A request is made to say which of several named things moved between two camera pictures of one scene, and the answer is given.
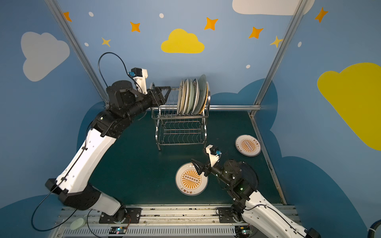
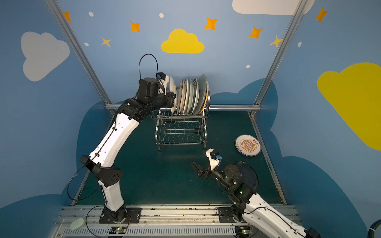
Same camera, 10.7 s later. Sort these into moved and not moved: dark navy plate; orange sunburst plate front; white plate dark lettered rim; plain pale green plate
Moved: orange sunburst plate front
Not moved: plain pale green plate; dark navy plate; white plate dark lettered rim
